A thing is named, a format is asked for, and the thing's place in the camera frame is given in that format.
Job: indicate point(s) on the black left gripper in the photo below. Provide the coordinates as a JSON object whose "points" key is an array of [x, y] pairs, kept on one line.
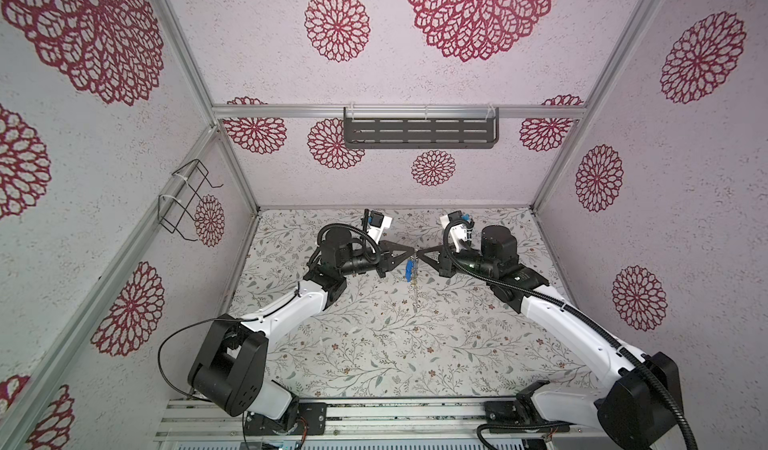
{"points": [[387, 249]]}

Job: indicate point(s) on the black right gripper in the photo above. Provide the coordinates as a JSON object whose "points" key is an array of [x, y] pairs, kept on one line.
{"points": [[443, 266]]}

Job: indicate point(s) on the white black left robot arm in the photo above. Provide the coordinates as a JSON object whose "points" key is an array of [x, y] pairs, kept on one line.
{"points": [[229, 369]]}

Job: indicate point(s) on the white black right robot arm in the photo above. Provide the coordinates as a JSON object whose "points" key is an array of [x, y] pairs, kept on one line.
{"points": [[642, 399]]}

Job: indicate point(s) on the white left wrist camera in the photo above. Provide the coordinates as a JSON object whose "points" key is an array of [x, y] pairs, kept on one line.
{"points": [[375, 224]]}

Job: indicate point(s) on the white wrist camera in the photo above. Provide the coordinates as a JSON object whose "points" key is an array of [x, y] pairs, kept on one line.
{"points": [[375, 224], [460, 228]]}

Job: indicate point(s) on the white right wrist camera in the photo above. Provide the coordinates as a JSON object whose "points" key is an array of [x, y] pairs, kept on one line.
{"points": [[460, 228]]}

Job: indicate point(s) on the grey slotted wall shelf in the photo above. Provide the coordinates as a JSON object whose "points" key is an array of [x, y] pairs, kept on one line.
{"points": [[425, 133]]}

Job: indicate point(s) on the black wire wall basket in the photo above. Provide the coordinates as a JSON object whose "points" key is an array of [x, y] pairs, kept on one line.
{"points": [[178, 207]]}

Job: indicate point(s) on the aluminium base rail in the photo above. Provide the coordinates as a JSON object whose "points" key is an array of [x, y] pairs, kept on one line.
{"points": [[336, 420]]}

